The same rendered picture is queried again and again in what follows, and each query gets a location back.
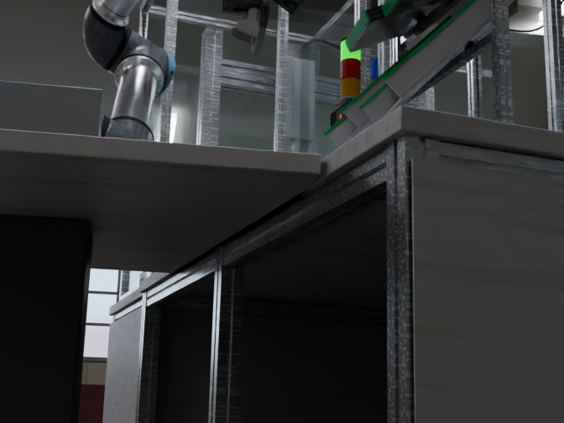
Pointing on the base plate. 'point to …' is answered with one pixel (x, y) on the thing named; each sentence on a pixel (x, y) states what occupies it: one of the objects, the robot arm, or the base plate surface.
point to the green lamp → (348, 52)
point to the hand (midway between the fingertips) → (258, 49)
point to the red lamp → (350, 68)
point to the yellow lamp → (350, 87)
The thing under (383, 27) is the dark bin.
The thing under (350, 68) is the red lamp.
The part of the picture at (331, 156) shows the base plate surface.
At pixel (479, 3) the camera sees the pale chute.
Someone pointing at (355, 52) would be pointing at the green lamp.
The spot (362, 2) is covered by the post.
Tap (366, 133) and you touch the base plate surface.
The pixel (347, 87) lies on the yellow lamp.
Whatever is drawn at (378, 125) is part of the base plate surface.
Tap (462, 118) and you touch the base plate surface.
